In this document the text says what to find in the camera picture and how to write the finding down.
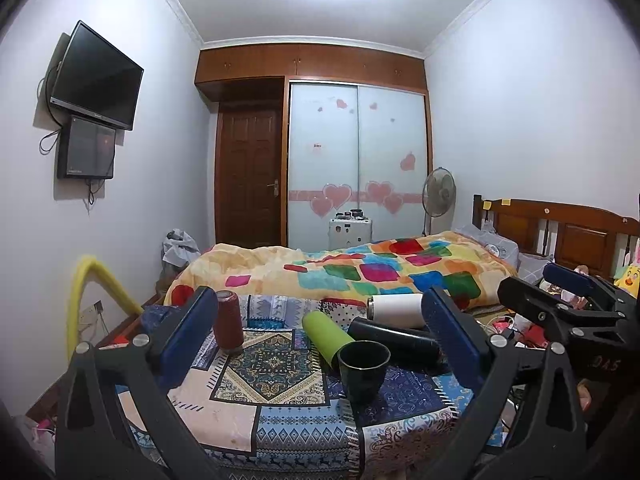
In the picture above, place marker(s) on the wooden headboard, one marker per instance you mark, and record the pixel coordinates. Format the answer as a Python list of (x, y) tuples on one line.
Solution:
[(575, 237)]

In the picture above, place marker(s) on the yellow foam tube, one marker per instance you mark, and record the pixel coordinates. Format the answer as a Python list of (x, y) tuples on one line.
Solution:
[(97, 275)]

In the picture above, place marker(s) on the yellow plush toy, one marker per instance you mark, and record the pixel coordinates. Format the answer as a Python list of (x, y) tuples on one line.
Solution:
[(629, 280)]

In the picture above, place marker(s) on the white cup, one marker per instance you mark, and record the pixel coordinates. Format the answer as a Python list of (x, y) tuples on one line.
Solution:
[(397, 311)]

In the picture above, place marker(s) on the wooden wardrobe with sliding doors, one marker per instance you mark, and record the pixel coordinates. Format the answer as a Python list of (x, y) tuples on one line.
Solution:
[(325, 160)]

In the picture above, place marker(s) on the patterned patchwork tablecloth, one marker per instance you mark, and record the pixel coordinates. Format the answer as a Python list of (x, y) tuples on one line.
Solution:
[(280, 410)]

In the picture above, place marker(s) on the tall black cup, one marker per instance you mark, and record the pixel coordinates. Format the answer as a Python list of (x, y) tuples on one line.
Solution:
[(395, 342)]

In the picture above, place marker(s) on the wall-mounted television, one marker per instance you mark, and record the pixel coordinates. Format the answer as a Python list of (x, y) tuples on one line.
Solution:
[(95, 77)]

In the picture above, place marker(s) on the brown wooden door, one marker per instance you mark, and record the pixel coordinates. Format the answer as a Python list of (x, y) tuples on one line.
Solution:
[(248, 175)]

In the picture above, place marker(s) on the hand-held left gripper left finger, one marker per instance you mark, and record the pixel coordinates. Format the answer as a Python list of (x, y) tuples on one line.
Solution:
[(192, 332)]

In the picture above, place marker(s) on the red cup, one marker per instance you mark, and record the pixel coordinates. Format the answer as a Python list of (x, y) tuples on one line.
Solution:
[(229, 322)]

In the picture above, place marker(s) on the small wall-mounted monitor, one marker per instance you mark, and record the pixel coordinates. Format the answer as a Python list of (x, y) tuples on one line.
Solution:
[(87, 147)]

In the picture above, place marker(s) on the short dark green cup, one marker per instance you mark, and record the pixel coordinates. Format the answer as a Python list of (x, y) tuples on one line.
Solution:
[(364, 372)]

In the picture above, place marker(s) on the wall socket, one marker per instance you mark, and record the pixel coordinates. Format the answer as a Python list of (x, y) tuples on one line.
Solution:
[(90, 312)]

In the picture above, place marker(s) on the standing fan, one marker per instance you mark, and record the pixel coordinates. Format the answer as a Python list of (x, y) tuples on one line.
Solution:
[(439, 192)]

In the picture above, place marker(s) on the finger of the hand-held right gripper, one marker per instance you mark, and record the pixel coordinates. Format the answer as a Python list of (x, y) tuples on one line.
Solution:
[(537, 310), (567, 280)]

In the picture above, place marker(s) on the colourful patchwork blanket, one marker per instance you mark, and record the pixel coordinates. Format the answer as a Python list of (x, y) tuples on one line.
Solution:
[(350, 270)]

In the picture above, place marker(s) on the white appliance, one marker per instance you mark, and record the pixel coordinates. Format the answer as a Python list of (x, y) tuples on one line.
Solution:
[(350, 235)]

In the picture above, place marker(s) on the grey clothes pile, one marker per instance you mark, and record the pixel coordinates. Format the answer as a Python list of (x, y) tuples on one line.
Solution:
[(180, 252)]

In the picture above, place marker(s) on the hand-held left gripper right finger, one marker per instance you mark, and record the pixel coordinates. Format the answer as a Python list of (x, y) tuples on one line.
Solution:
[(450, 340)]

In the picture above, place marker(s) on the grey pillow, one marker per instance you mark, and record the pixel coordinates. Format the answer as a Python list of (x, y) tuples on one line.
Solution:
[(492, 245)]

